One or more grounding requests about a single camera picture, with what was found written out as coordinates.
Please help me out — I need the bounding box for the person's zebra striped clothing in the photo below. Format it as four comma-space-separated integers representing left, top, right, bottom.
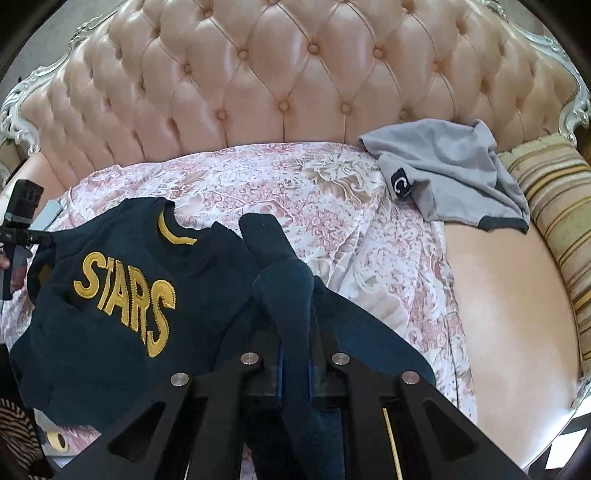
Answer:
0, 397, 61, 480

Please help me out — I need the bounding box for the grey t-shirt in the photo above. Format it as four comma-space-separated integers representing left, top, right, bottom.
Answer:
358, 119, 531, 234

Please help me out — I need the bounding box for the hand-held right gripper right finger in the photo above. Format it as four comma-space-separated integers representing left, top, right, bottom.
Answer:
307, 348, 532, 480

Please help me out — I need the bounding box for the light blue folded cloth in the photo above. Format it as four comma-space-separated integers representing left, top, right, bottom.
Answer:
32, 199, 63, 232

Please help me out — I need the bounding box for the pink floral blanket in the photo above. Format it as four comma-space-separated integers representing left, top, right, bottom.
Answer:
0, 141, 478, 462

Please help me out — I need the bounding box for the navy sweater with yellow letters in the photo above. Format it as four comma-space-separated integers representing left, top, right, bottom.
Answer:
9, 198, 437, 480

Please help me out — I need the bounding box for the striped cushion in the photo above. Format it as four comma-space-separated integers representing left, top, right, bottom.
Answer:
499, 134, 591, 342

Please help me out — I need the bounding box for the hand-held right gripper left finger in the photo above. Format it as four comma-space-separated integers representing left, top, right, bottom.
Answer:
60, 348, 284, 480

